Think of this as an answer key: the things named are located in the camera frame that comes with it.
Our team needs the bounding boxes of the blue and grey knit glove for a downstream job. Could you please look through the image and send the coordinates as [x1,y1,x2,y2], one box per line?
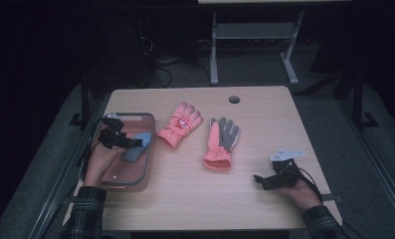
[119,131,152,164]

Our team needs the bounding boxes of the black floor cables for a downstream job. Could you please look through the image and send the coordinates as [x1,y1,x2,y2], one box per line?
[136,36,213,89]

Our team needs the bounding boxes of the pink glove with red print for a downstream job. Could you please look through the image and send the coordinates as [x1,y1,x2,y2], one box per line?
[156,102,204,149]

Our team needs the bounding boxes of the right hand-held gripper cable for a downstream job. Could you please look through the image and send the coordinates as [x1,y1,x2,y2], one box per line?
[296,166,324,204]

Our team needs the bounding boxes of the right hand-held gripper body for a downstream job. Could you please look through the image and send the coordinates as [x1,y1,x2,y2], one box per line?
[264,148,304,191]

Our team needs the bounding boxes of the grey metal stand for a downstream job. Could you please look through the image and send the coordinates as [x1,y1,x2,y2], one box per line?
[209,9,305,87]

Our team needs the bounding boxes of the person's left hand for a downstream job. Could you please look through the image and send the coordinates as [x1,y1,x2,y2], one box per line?
[84,142,127,189]

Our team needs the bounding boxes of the pink plastic basin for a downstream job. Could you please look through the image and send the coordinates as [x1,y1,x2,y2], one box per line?
[79,112,157,193]

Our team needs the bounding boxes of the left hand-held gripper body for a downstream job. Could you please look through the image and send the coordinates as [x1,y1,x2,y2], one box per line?
[98,113,131,149]

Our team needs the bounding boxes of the person's right hand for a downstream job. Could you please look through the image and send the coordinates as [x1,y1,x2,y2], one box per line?
[278,178,323,212]

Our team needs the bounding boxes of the black post with foot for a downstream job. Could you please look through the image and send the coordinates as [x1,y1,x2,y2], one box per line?
[351,71,380,129]
[69,73,92,127]

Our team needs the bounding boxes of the pink and grey glove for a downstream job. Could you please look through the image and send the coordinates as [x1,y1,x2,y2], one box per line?
[202,117,241,172]

